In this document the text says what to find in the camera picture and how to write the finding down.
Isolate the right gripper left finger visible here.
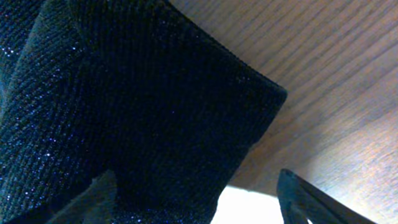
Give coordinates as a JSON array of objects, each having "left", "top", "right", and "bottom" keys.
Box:
[{"left": 47, "top": 170, "right": 118, "bottom": 224}]

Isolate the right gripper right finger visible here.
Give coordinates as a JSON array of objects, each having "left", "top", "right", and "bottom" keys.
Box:
[{"left": 277, "top": 169, "right": 375, "bottom": 224}]

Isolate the black velvet skirt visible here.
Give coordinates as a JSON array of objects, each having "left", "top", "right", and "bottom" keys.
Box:
[{"left": 1, "top": 0, "right": 287, "bottom": 223}]

